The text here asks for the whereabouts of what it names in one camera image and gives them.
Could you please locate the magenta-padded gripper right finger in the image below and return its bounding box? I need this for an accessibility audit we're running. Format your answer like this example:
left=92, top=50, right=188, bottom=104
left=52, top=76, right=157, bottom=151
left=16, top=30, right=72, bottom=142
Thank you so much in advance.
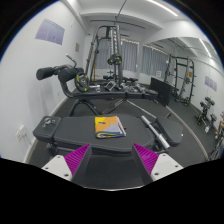
left=131, top=142, right=184, bottom=185

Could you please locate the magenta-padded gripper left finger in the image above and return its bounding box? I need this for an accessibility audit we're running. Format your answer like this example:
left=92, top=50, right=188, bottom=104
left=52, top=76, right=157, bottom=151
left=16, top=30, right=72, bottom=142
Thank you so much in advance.
left=41, top=143, right=92, bottom=185

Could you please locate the yellow orange printed towel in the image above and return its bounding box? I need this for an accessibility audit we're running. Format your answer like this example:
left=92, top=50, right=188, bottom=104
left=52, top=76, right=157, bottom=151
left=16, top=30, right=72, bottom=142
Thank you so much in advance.
left=94, top=115, right=127, bottom=139

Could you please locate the black padded weight bench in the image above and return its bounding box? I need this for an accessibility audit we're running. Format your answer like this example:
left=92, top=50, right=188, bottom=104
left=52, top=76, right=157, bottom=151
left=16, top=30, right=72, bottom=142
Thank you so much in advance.
left=32, top=113, right=184, bottom=191

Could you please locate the silver barbell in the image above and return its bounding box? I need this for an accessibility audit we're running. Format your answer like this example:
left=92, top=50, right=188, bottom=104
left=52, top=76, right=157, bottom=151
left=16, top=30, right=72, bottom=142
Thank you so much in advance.
left=126, top=99, right=171, bottom=151

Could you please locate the black roller pad bench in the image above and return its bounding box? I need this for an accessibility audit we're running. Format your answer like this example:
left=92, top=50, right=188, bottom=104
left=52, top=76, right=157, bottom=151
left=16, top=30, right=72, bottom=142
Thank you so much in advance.
left=35, top=54, right=159, bottom=118

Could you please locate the black box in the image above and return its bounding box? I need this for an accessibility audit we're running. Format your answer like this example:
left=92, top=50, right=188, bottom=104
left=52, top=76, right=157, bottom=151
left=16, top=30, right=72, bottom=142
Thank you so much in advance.
left=148, top=77, right=174, bottom=107

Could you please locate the dumbbells group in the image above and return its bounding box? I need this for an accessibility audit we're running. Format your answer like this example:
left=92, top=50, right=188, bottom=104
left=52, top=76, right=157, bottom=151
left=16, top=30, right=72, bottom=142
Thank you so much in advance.
left=99, top=77, right=149, bottom=94

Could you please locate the black yellow weight plate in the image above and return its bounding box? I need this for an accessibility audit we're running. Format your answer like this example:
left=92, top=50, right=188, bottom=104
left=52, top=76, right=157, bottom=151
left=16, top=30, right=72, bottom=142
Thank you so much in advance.
left=73, top=72, right=90, bottom=93
left=107, top=53, right=123, bottom=66

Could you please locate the black exercise machine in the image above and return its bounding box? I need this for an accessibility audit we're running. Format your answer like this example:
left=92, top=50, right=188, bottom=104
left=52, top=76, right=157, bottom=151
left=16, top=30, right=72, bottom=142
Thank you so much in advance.
left=195, top=96, right=216, bottom=134

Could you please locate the person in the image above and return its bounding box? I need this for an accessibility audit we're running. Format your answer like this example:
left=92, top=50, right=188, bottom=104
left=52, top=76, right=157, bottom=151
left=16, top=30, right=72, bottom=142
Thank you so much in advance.
left=215, top=111, right=224, bottom=140

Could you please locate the black squat rack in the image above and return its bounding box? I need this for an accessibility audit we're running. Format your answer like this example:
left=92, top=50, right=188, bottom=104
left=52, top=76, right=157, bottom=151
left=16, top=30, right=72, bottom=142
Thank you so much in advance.
left=164, top=54, right=196, bottom=107

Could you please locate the grey window curtain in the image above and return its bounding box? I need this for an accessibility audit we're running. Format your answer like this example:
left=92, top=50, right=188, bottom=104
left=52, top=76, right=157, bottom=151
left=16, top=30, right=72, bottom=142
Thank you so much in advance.
left=141, top=45, right=170, bottom=78
left=94, top=39, right=139, bottom=73

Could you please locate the black power rack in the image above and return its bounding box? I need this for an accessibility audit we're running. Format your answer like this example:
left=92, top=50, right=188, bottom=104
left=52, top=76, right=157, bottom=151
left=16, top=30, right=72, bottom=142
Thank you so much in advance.
left=84, top=24, right=125, bottom=89

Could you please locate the long ceiling light strip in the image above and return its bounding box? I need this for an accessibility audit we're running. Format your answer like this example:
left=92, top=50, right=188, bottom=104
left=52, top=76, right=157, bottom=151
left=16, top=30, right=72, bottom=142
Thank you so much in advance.
left=199, top=38, right=213, bottom=58
left=146, top=0, right=179, bottom=17

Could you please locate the white wall socket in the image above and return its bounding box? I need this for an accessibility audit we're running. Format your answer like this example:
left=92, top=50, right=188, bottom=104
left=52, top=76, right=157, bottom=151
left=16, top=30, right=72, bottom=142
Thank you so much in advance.
left=14, top=124, right=28, bottom=143

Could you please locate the small purple wall poster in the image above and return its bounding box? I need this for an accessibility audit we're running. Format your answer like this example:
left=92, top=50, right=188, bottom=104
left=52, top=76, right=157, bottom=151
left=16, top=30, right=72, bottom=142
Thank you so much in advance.
left=204, top=75, right=218, bottom=92

